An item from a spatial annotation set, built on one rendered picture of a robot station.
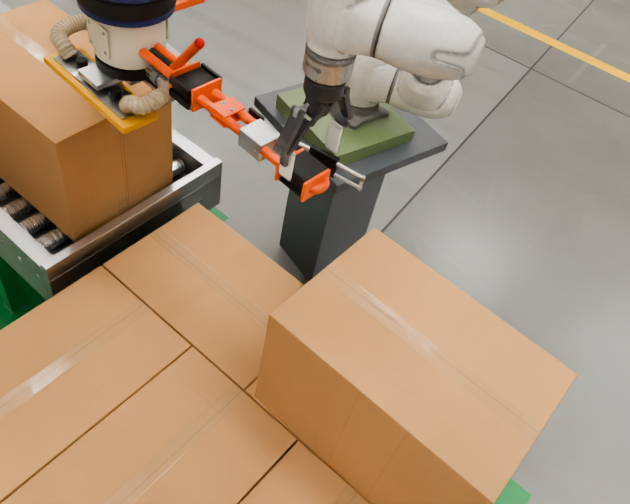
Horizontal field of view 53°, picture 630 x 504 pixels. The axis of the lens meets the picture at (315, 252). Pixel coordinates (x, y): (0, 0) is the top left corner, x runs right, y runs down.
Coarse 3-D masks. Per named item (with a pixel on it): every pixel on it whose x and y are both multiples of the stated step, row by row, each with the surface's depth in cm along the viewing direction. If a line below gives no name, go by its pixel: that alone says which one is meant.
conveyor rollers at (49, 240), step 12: (180, 168) 224; (0, 192) 203; (12, 192) 206; (12, 204) 200; (24, 204) 201; (12, 216) 199; (36, 216) 198; (24, 228) 195; (36, 228) 198; (48, 240) 193; (60, 240) 196
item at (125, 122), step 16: (80, 48) 162; (48, 64) 158; (64, 64) 156; (80, 64) 154; (64, 80) 155; (80, 80) 153; (96, 96) 150; (112, 96) 150; (112, 112) 148; (128, 128) 147
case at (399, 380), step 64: (384, 256) 157; (320, 320) 142; (384, 320) 145; (448, 320) 148; (320, 384) 142; (384, 384) 134; (448, 384) 137; (512, 384) 139; (320, 448) 160; (384, 448) 138; (448, 448) 127; (512, 448) 129
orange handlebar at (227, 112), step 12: (180, 0) 162; (192, 0) 164; (204, 0) 167; (144, 48) 146; (156, 48) 148; (156, 60) 144; (168, 72) 142; (204, 96) 139; (216, 96) 140; (216, 108) 136; (228, 108) 137; (240, 108) 137; (216, 120) 137; (228, 120) 135; (252, 120) 136; (264, 156) 131; (276, 156) 130; (324, 180) 128; (312, 192) 126
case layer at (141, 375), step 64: (128, 256) 195; (192, 256) 199; (256, 256) 203; (64, 320) 177; (128, 320) 180; (192, 320) 184; (256, 320) 187; (0, 384) 162; (64, 384) 165; (128, 384) 168; (192, 384) 171; (256, 384) 174; (0, 448) 152; (64, 448) 154; (128, 448) 157; (192, 448) 159; (256, 448) 162
